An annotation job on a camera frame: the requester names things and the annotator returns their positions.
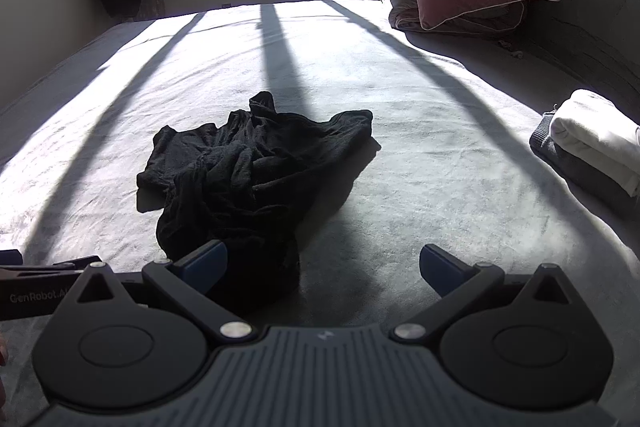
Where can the bed with grey sheet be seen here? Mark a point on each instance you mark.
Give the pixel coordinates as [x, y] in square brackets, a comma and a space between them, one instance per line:
[400, 132]

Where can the small beige scrap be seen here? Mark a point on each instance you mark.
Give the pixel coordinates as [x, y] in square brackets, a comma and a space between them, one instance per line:
[510, 47]

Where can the black t-shirt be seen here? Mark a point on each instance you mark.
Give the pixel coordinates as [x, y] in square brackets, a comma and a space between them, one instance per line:
[240, 167]

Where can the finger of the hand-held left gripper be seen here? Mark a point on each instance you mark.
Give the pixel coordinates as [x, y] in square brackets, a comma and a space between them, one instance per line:
[75, 264]
[10, 257]

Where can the folded white cloth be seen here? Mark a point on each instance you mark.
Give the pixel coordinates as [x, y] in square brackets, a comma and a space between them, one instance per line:
[595, 132]

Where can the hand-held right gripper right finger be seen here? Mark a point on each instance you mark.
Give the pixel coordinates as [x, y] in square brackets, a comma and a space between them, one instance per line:
[440, 268]

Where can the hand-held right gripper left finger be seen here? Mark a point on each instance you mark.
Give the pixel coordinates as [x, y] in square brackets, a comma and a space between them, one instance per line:
[210, 264]

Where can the folded grey cloth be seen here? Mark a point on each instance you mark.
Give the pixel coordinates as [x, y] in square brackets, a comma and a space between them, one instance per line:
[575, 172]

